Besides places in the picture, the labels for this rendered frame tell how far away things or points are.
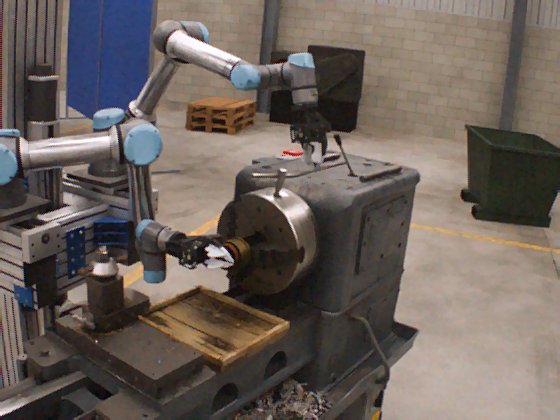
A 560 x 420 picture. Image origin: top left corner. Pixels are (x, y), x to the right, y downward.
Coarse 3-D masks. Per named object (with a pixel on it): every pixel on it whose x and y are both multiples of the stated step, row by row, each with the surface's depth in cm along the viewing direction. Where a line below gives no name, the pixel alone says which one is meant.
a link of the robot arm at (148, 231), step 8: (144, 224) 179; (152, 224) 178; (160, 224) 178; (136, 232) 180; (144, 232) 178; (152, 232) 176; (160, 232) 175; (144, 240) 178; (152, 240) 176; (144, 248) 179; (152, 248) 178
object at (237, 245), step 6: (228, 240) 173; (234, 240) 170; (240, 240) 171; (228, 246) 167; (234, 246) 168; (240, 246) 168; (246, 246) 170; (228, 252) 166; (234, 252) 166; (240, 252) 168; (246, 252) 169; (222, 258) 171; (234, 258) 166; (240, 258) 168; (246, 258) 170; (234, 264) 167; (240, 264) 169; (246, 264) 171
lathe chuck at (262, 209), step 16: (256, 192) 178; (272, 192) 179; (224, 208) 184; (256, 208) 176; (272, 208) 173; (288, 208) 173; (224, 224) 185; (256, 224) 177; (272, 224) 174; (288, 224) 170; (304, 224) 174; (224, 240) 186; (256, 240) 187; (272, 240) 175; (288, 240) 171; (304, 240) 172; (304, 256) 173; (256, 272) 181; (272, 272) 177; (288, 272) 174; (304, 272) 178; (256, 288) 182; (272, 288) 179
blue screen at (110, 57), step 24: (72, 0) 912; (96, 0) 794; (120, 0) 704; (144, 0) 634; (72, 24) 918; (96, 24) 799; (120, 24) 709; (144, 24) 639; (72, 48) 924; (96, 48) 804; (120, 48) 714; (144, 48) 643; (72, 72) 931; (96, 72) 810; (120, 72) 719; (144, 72) 648; (72, 96) 940; (96, 96) 817; (120, 96) 725
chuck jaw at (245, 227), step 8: (240, 200) 179; (232, 208) 176; (240, 208) 177; (232, 216) 177; (240, 216) 176; (232, 224) 175; (240, 224) 175; (248, 224) 177; (232, 232) 173; (240, 232) 174; (248, 232) 176
